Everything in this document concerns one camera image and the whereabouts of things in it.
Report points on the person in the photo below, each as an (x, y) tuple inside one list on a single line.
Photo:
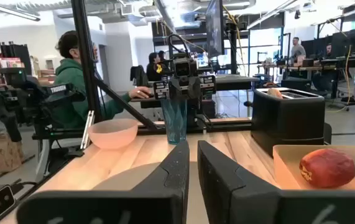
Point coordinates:
[(297, 49), (71, 77), (329, 50), (153, 70)]

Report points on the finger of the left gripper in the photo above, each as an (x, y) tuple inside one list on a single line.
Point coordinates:
[(192, 90), (177, 90)]

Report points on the orange cutting board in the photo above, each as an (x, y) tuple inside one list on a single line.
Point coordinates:
[(284, 174)]

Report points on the black two-slot toaster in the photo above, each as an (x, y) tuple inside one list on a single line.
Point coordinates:
[(286, 121)]

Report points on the tan round placemat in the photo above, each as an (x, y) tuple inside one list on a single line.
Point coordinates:
[(124, 180)]

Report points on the beige woven bag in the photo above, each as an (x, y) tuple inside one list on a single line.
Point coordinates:
[(0, 154)]

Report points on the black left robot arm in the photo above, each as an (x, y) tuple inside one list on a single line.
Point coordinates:
[(196, 112)]

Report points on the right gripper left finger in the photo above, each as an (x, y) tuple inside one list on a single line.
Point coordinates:
[(164, 202)]

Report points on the small pink plate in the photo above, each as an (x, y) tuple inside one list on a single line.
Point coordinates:
[(112, 137)]

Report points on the long desk with monitors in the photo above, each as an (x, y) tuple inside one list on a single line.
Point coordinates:
[(351, 62)]

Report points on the black aluminium frame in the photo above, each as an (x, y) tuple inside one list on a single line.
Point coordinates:
[(85, 62)]

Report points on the toasted bread slice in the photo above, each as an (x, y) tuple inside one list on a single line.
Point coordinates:
[(274, 93)]

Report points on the silver corner bracket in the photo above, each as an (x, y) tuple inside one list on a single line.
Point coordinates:
[(87, 130)]

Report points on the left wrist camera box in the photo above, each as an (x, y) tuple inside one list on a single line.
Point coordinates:
[(182, 68)]

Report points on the black hanging monitor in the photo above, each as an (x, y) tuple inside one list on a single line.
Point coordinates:
[(215, 28)]

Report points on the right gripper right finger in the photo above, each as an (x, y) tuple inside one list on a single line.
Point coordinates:
[(227, 202)]

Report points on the person's hand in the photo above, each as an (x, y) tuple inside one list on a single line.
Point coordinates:
[(140, 92)]

